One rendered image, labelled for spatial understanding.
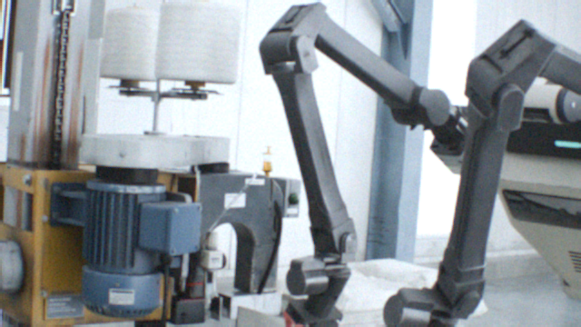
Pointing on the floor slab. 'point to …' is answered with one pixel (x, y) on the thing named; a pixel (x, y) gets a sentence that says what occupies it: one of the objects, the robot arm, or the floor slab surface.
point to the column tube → (43, 104)
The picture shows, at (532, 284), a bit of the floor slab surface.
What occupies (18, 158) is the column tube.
